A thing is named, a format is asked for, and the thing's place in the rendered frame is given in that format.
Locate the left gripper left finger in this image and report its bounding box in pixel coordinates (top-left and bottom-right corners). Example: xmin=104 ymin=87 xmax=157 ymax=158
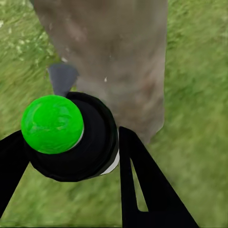
xmin=0 ymin=130 xmax=30 ymax=218

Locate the pesticide atomizer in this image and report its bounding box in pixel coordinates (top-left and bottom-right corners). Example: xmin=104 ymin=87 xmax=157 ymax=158
xmin=21 ymin=62 xmax=120 ymax=182

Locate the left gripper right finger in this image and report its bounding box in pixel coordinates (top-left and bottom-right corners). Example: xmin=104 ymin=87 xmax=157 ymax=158
xmin=118 ymin=126 xmax=199 ymax=228

